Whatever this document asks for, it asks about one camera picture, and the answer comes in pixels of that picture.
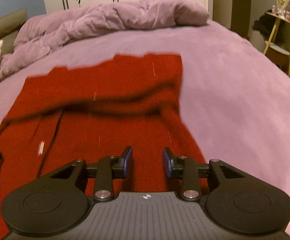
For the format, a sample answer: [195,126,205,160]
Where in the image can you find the red knit coat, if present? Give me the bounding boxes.
[0,54,204,239]

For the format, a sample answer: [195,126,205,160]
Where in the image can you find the black clothing pile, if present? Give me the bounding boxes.
[252,14,276,39]

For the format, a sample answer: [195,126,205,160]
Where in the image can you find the purple bed sheet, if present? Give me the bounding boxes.
[0,19,290,240]

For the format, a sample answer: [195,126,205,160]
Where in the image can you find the olive green headboard cushion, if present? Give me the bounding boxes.
[0,8,28,55]

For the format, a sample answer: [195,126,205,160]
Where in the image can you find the purple crumpled duvet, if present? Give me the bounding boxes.
[0,0,210,82]

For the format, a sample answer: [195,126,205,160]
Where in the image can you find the yellow leg side table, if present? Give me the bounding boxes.
[263,11,290,77]

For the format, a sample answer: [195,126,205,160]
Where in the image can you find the dark door frame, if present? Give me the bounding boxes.
[230,0,252,39]

